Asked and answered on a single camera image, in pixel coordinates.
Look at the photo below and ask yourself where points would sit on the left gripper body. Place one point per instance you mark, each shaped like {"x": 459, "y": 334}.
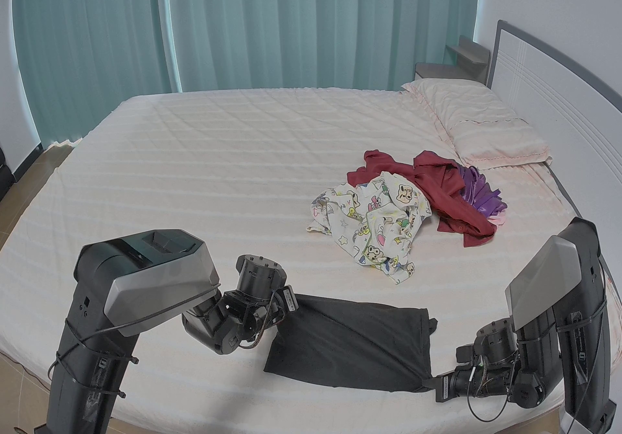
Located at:
{"x": 286, "y": 313}

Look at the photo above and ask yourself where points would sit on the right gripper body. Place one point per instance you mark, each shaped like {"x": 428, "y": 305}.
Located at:
{"x": 457, "y": 386}

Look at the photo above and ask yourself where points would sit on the black long-sleeved top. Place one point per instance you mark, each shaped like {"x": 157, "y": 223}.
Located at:
{"x": 354, "y": 344}

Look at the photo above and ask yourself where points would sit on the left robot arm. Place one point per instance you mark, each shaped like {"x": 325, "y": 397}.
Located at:
{"x": 146, "y": 276}

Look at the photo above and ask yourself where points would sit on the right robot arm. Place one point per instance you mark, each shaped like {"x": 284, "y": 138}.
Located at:
{"x": 559, "y": 315}

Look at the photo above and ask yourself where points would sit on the bed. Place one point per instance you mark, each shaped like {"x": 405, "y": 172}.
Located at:
{"x": 194, "y": 169}

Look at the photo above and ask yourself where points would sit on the white printed pyjama garment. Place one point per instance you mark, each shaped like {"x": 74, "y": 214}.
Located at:
{"x": 379, "y": 223}

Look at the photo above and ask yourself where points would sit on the pink garment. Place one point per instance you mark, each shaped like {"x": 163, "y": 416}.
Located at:
{"x": 499, "y": 219}

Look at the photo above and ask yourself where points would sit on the dark red garment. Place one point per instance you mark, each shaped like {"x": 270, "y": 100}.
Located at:
{"x": 447, "y": 194}

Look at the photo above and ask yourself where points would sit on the purple garment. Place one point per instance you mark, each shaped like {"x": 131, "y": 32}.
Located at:
{"x": 481, "y": 194}

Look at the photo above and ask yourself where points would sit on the cream pillow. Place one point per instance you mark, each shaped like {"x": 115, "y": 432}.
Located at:
{"x": 486, "y": 125}

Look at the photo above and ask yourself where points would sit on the grey bedside table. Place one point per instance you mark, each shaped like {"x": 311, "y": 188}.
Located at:
{"x": 437, "y": 70}

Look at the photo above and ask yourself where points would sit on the blue-green curtain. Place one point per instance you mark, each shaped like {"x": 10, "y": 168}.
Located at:
{"x": 92, "y": 33}
{"x": 316, "y": 9}

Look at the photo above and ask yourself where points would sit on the black chest of drawers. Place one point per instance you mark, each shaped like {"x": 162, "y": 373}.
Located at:
{"x": 4, "y": 174}

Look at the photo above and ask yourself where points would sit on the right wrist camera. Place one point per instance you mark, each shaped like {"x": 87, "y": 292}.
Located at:
{"x": 464, "y": 354}

